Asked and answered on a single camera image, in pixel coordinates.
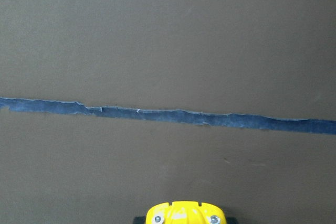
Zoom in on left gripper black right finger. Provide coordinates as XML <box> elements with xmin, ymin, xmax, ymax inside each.
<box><xmin>226</xmin><ymin>217</ymin><xmax>238</xmax><ymax>224</ymax></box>

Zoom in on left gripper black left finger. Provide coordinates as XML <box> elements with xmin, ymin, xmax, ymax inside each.
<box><xmin>133</xmin><ymin>216</ymin><xmax>146</xmax><ymax>224</ymax></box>

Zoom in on yellow beetle toy car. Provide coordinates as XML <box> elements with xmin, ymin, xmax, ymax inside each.
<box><xmin>145</xmin><ymin>201</ymin><xmax>227</xmax><ymax>224</ymax></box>

